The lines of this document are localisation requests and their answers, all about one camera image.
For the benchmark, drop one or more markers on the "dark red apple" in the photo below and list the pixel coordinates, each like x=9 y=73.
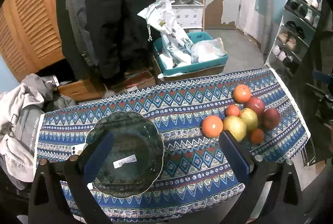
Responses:
x=271 y=118

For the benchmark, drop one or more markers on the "patterned blue tablecloth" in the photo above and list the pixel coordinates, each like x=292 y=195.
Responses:
x=195 y=175

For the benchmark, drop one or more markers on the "wooden louvered cabinet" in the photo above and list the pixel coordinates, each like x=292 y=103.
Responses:
x=30 y=39

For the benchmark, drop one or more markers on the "green yellow mango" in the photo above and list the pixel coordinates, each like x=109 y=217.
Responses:
x=236 y=127

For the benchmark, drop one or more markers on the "small tangerine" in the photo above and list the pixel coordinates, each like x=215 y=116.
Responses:
x=256 y=136
x=232 y=110

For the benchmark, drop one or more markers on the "yellow green apple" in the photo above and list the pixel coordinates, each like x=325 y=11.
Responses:
x=249 y=117

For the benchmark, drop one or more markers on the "teal plastic crate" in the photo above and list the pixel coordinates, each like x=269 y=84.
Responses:
x=195 y=37

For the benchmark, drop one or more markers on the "white patterned storage box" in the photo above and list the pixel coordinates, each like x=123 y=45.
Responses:
x=189 y=16

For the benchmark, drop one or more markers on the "large orange front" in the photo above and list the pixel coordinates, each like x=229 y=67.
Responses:
x=212 y=126

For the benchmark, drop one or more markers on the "shoe rack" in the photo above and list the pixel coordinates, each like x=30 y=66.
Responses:
x=297 y=28

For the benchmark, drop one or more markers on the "red apple middle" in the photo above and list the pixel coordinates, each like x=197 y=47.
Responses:
x=256 y=105

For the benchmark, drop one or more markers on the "white printed rice bag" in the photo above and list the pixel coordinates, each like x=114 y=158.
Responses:
x=177 y=45

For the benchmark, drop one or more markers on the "clear plastic bag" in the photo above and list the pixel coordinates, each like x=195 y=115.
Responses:
x=207 y=50

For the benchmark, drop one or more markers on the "grey clothes pile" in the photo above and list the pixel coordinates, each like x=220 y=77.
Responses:
x=21 y=109

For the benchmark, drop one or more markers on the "large orange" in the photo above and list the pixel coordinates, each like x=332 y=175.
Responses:
x=242 y=93
x=212 y=126

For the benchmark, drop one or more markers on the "black hanging coat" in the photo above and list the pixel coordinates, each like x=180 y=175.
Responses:
x=104 y=38

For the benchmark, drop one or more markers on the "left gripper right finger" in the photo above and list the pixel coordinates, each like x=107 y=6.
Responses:
x=248 y=171

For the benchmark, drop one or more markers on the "large orange back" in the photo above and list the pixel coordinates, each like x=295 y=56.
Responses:
x=242 y=93

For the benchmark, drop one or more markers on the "dark glass bowl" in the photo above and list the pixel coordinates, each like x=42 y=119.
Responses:
x=136 y=158

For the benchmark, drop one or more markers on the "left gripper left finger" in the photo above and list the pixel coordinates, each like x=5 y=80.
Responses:
x=82 y=169

